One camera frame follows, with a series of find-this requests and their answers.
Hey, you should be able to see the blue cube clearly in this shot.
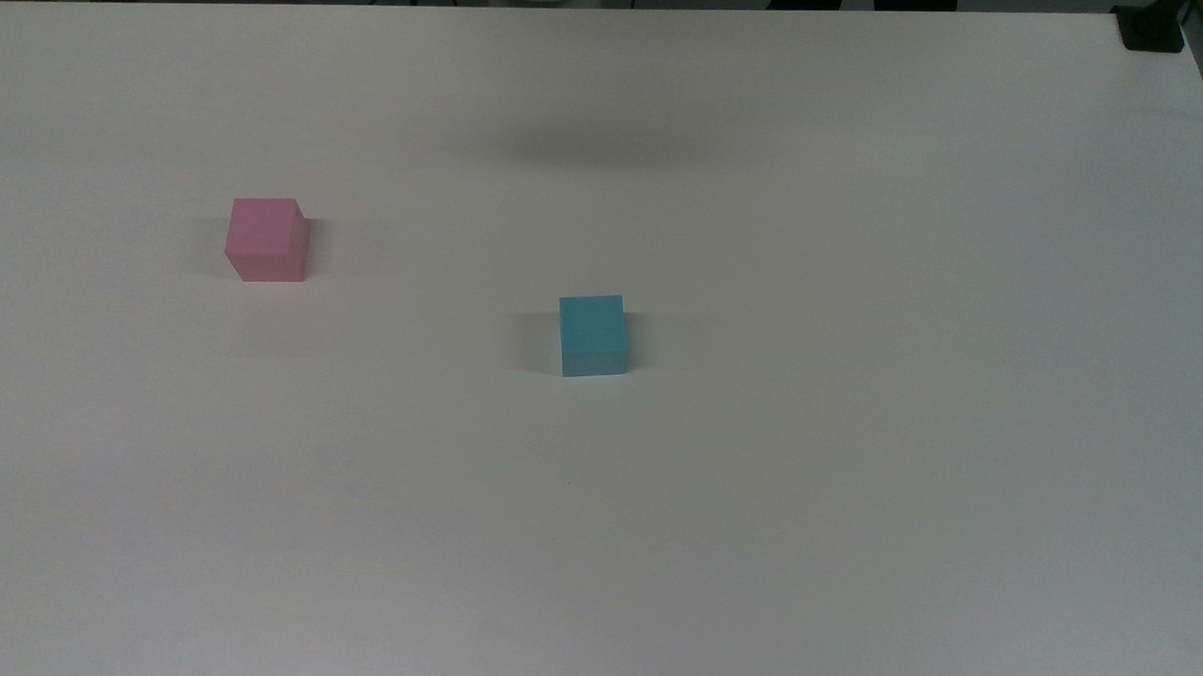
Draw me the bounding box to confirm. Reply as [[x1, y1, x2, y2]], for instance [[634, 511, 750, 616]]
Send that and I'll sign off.
[[556, 293, 631, 380]]

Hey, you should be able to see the pink cube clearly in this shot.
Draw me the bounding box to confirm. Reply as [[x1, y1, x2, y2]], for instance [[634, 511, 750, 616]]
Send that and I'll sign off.
[[224, 196, 312, 285]]

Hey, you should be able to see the black table clamp mount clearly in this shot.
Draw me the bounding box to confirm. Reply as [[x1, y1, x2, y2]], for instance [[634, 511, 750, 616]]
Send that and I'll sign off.
[[1112, 1, 1190, 53]]

